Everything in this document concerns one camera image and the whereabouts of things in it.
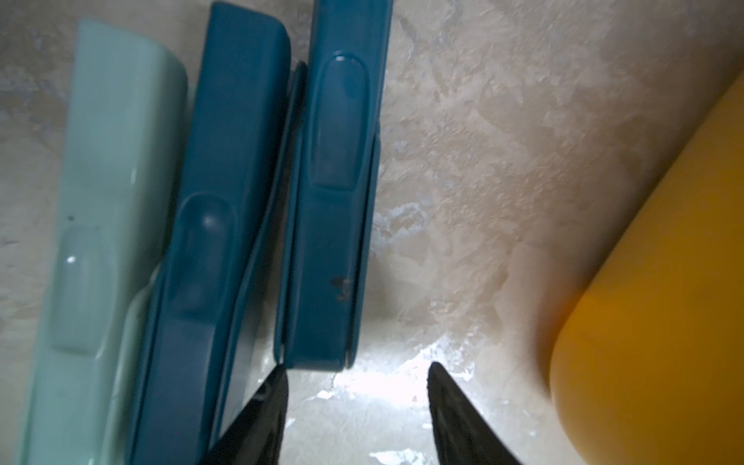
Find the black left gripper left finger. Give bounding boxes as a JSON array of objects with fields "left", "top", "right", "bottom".
[{"left": 200, "top": 364, "right": 289, "bottom": 465}]

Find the yellow plastic storage tray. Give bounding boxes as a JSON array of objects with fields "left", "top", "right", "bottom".
[{"left": 549, "top": 81, "right": 743, "bottom": 464}]

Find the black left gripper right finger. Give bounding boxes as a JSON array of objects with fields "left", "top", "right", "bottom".
[{"left": 427, "top": 362, "right": 519, "bottom": 465}]

